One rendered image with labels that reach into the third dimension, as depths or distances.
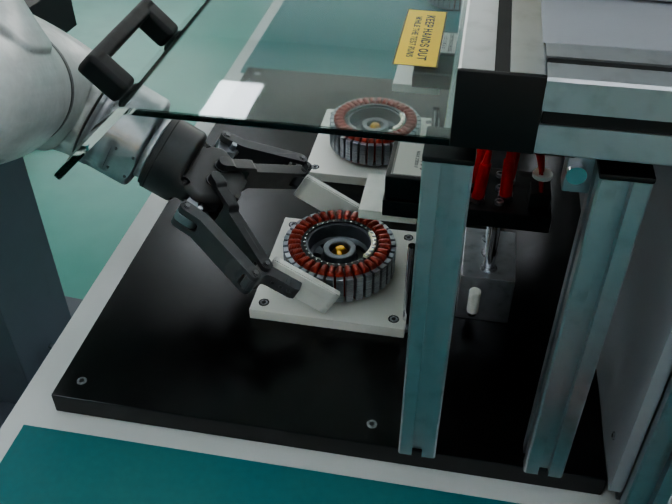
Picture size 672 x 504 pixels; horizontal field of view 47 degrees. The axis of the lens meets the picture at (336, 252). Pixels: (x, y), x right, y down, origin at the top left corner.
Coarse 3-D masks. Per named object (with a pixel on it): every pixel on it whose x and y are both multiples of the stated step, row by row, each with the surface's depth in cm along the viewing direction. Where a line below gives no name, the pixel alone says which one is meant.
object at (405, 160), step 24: (408, 144) 71; (408, 168) 68; (384, 192) 68; (408, 192) 68; (360, 216) 70; (384, 216) 70; (408, 216) 69; (480, 216) 67; (504, 216) 67; (528, 216) 66
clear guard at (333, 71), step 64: (256, 0) 60; (320, 0) 60; (384, 0) 60; (448, 0) 60; (192, 64) 51; (256, 64) 51; (320, 64) 51; (384, 64) 51; (448, 64) 51; (320, 128) 45; (384, 128) 45; (448, 128) 45
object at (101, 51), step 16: (144, 0) 60; (128, 16) 58; (144, 16) 59; (160, 16) 61; (112, 32) 56; (128, 32) 57; (144, 32) 61; (160, 32) 61; (96, 48) 54; (112, 48) 55; (80, 64) 53; (96, 64) 53; (112, 64) 54; (96, 80) 54; (112, 80) 53; (128, 80) 54; (112, 96) 54
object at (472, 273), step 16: (464, 240) 76; (480, 240) 76; (512, 240) 76; (464, 256) 74; (480, 256) 74; (496, 256) 74; (512, 256) 74; (464, 272) 72; (480, 272) 72; (496, 272) 72; (512, 272) 72; (464, 288) 72; (480, 288) 72; (496, 288) 72; (512, 288) 71; (464, 304) 74; (480, 304) 73; (496, 304) 73; (496, 320) 74
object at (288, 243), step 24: (312, 216) 80; (336, 216) 80; (288, 240) 77; (312, 240) 78; (336, 240) 78; (360, 240) 79; (384, 240) 76; (312, 264) 74; (336, 264) 74; (360, 264) 74; (384, 264) 74; (336, 288) 73; (360, 288) 74
